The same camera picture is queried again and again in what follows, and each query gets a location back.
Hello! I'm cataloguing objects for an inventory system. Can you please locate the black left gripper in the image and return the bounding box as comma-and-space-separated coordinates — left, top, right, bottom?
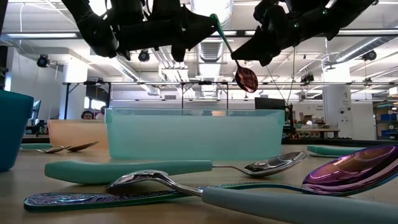
110, 0, 219, 63

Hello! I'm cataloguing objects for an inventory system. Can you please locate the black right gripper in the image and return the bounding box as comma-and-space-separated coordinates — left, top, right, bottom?
230, 0, 333, 68

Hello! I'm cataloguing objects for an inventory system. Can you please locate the teal-handled metal spoon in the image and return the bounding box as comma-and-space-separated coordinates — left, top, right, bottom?
44, 151, 308, 186
306, 144, 366, 157
20, 142, 65, 155
209, 13, 259, 94

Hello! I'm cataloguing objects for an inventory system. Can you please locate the black background monitor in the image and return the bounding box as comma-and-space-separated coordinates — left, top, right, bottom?
254, 97, 287, 111

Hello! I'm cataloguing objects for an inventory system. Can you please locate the background workbench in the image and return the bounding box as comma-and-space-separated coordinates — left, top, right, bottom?
294, 126, 342, 140

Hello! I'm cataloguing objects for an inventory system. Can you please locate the white pillar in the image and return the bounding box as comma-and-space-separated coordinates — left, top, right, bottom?
322, 85, 354, 141

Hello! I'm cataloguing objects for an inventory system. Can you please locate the teal translucent plastic bin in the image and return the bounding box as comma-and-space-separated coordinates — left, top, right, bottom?
104, 108, 285, 162

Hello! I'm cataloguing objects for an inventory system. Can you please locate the black hanging screen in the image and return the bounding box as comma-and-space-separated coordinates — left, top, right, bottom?
86, 83, 111, 104

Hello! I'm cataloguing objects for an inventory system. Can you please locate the shelf with blue bins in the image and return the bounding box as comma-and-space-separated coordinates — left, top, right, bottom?
373, 101, 398, 141

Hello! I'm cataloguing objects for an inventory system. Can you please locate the iridescent rainbow metal spoon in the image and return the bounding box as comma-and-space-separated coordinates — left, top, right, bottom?
24, 144, 398, 214

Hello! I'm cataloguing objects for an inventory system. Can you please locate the bronze-tinted metal spoon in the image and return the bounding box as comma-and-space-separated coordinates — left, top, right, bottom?
66, 141, 101, 153

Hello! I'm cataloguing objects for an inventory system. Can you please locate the tilted background monitor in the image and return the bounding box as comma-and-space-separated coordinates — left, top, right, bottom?
30, 99, 42, 121

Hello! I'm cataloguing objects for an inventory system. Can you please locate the silver ceiling air duct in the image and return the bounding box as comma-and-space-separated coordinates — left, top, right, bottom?
190, 0, 234, 100

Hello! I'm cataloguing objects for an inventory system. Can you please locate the black metal station frame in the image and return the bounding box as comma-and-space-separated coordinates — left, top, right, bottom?
62, 80, 231, 121

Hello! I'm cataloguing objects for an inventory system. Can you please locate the black ceiling camera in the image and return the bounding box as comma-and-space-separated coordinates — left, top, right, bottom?
361, 49, 378, 62
137, 49, 151, 63
36, 54, 51, 68
300, 72, 315, 84

